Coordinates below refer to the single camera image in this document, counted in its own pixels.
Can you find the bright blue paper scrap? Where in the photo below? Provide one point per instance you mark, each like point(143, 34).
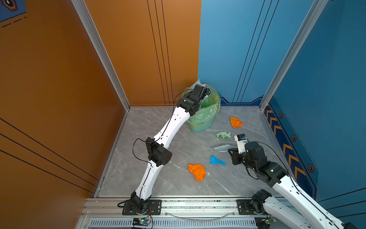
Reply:
point(215, 161)

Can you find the aluminium front rail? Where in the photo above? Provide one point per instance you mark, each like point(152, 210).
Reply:
point(209, 208)

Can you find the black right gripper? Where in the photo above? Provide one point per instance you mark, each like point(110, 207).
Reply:
point(235, 154)

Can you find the right green circuit board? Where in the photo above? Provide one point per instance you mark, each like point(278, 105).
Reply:
point(264, 223)

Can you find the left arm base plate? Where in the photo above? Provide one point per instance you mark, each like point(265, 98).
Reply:
point(152, 206)

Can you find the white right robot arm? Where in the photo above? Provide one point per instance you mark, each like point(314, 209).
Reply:
point(308, 214)

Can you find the grey-green hand brush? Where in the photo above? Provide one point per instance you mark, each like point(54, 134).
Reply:
point(223, 148)

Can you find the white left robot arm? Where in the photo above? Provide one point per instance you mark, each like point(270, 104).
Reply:
point(157, 147)

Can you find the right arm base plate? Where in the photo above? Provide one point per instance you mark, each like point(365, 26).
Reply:
point(250, 207)

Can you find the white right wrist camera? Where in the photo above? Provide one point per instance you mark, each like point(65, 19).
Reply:
point(241, 141)

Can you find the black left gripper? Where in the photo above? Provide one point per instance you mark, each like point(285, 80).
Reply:
point(185, 98)

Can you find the left green circuit board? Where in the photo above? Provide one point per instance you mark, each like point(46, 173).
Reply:
point(142, 223)

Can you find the mint green paper scrap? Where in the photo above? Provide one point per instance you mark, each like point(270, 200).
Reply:
point(223, 135)

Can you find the large orange paper scrap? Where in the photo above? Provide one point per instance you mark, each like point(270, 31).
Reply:
point(198, 170)

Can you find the green circuit board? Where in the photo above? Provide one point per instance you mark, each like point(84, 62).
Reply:
point(142, 223)
point(264, 223)

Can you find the green trash bin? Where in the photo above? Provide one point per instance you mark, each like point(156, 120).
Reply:
point(199, 123)

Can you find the small orange paper scrap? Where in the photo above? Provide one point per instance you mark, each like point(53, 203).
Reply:
point(235, 122)

